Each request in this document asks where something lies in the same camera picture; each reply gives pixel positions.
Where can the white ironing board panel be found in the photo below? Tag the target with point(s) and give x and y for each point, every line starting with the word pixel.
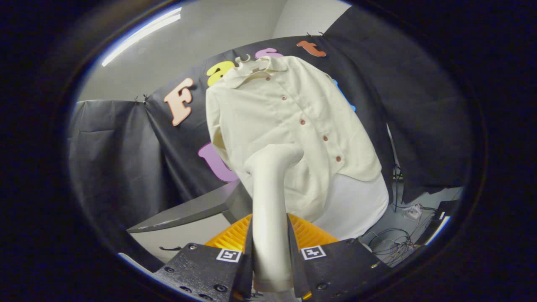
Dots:
pixel 356 205

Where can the white power adapter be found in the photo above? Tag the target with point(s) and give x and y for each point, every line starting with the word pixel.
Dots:
pixel 413 212

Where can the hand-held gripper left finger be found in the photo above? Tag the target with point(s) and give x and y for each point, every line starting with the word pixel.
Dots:
pixel 246 268

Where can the thin metal pole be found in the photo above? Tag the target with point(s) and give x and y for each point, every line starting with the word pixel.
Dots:
pixel 393 155

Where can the white garment steamer head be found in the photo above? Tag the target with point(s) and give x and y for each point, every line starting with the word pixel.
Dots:
pixel 268 218

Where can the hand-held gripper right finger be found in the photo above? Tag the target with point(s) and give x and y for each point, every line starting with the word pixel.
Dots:
pixel 295 268

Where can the black backdrop cloth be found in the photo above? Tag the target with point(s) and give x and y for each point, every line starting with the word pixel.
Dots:
pixel 109 159

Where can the white clothes hanger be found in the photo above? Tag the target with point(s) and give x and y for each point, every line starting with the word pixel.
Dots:
pixel 243 61

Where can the dark box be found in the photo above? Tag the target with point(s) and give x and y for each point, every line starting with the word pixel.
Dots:
pixel 444 214

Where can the grey top white cabinet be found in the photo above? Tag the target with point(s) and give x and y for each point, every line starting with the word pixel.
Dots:
pixel 184 209

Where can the cream button shirt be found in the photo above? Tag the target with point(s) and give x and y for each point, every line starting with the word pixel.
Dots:
pixel 268 117

